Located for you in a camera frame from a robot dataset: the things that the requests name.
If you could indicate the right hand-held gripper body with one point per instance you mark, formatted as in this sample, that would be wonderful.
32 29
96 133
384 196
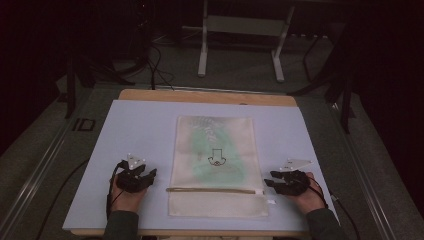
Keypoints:
295 183

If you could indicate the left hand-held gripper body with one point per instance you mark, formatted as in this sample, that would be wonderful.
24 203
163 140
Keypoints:
130 181

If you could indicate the aluminium floor rail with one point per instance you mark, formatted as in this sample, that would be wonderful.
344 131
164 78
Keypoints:
366 180
33 176

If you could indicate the person's left hand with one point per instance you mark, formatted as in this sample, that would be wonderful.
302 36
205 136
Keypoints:
125 201

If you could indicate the black tripod stand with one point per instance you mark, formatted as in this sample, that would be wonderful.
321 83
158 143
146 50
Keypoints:
345 96
71 86

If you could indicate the wooden table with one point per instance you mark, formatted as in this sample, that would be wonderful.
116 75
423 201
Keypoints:
206 96

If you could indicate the person's right hand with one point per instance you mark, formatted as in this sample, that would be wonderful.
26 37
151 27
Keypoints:
311 200

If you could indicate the white metal stand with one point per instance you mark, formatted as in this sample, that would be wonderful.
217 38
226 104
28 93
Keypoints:
246 25

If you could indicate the black rectangular floor frame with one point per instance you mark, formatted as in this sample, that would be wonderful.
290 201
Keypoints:
84 124

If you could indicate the green garment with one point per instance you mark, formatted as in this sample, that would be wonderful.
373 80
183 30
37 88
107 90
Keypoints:
206 156

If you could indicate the pale blue table mat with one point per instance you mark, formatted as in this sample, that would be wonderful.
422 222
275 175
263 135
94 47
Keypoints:
140 133

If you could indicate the beige mesh zip bag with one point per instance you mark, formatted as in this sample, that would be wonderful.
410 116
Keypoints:
216 205

